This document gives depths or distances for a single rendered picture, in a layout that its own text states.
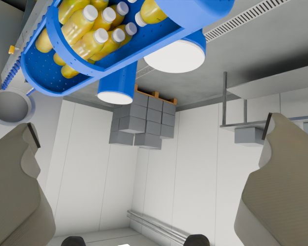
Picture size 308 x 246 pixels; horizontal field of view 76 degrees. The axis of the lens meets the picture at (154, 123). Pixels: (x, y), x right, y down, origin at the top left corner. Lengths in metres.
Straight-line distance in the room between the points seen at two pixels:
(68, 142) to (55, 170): 0.73
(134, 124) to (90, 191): 2.59
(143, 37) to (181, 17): 0.35
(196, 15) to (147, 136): 3.65
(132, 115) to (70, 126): 2.13
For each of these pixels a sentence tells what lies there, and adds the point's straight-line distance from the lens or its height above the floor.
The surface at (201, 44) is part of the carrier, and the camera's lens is 0.90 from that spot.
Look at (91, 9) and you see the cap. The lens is 0.69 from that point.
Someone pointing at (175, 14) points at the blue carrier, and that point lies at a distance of 0.42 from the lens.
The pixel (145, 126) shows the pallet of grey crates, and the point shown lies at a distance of 4.02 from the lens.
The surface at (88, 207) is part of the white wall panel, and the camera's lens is 5.82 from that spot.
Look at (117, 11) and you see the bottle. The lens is 0.78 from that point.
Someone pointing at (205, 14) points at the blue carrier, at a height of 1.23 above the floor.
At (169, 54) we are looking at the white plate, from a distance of 0.92.
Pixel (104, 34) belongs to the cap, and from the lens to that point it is 0.68.
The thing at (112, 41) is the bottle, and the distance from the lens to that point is 0.72.
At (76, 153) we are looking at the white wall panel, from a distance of 5.50.
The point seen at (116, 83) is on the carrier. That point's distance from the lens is 1.52.
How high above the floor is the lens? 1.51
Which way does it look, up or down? 12 degrees down
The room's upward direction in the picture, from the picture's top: 175 degrees counter-clockwise
